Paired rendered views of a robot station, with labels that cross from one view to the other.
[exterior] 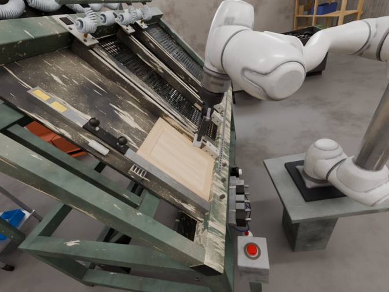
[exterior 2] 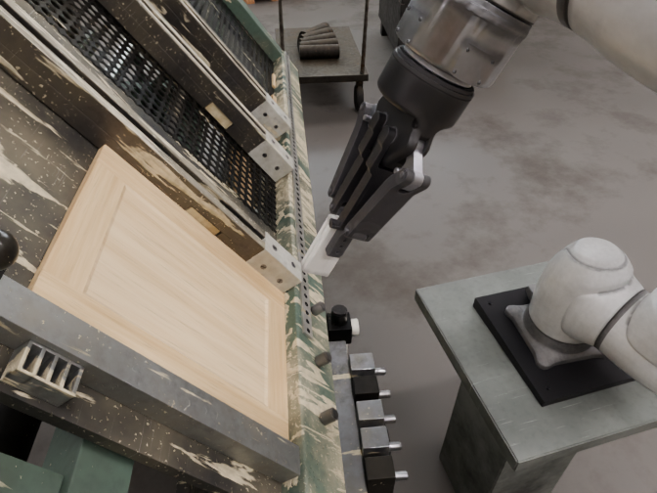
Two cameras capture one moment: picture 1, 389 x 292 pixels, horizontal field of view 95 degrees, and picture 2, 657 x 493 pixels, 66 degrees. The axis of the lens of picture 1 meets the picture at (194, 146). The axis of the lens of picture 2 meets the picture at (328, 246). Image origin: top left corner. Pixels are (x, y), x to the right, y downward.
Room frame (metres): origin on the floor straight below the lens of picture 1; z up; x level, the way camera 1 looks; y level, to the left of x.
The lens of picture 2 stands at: (0.21, 0.15, 1.71)
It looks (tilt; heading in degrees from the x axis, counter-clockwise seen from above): 40 degrees down; 334
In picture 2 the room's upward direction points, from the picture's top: straight up
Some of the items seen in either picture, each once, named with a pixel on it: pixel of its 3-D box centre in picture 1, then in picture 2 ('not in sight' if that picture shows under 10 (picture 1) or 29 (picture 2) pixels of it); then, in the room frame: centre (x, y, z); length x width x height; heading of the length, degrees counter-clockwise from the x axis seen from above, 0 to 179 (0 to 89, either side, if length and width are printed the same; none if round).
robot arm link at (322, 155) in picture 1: (323, 157); (584, 288); (0.66, -0.68, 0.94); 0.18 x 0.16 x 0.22; 10
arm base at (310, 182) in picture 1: (315, 170); (553, 318); (0.70, -0.69, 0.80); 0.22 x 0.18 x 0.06; 167
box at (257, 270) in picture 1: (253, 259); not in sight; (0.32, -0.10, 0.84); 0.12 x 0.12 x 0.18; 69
